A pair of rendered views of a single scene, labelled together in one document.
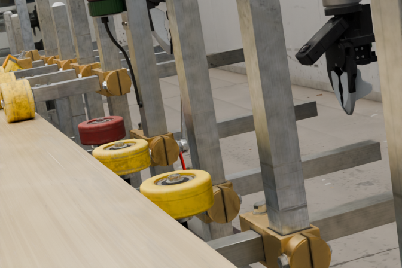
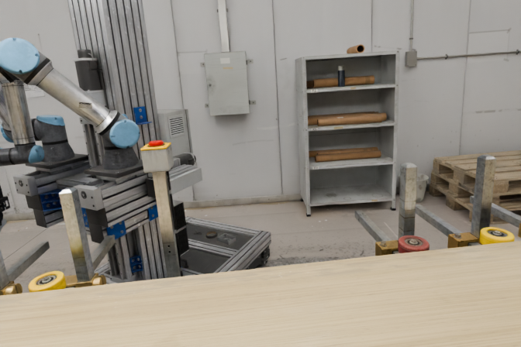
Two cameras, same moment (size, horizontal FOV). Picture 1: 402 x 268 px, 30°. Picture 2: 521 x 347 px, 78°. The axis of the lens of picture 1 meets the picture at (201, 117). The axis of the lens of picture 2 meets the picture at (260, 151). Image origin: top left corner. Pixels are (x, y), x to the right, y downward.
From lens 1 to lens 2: 0.68 m
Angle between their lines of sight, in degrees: 73
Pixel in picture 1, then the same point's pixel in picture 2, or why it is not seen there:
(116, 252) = (94, 302)
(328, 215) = not seen: hidden behind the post
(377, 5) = (158, 195)
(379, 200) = (94, 257)
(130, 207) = (50, 296)
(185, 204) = (62, 285)
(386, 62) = (161, 209)
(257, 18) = (75, 204)
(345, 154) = (39, 250)
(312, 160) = (29, 258)
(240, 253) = not seen: hidden behind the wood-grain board
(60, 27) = not seen: outside the picture
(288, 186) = (88, 262)
